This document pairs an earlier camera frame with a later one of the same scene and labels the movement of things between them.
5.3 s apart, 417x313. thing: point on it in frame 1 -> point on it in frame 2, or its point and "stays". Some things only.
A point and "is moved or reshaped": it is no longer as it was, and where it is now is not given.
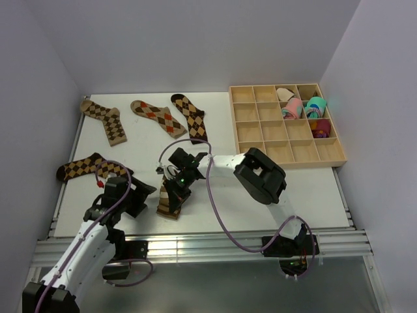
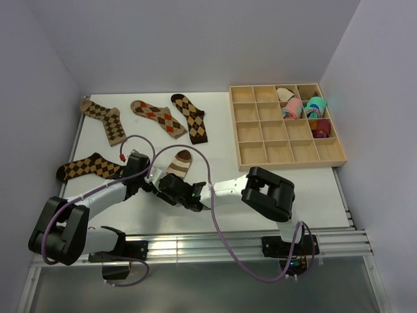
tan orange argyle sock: [162, 115] stays
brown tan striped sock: [163, 207] is moved or reshaped
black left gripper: [140, 193] -> [147, 188]
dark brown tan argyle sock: [195, 118] stays
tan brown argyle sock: [111, 119] stays
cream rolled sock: [283, 94] stays
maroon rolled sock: [320, 128] stays
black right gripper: [176, 197] -> [164, 195]
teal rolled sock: [315, 107] stays
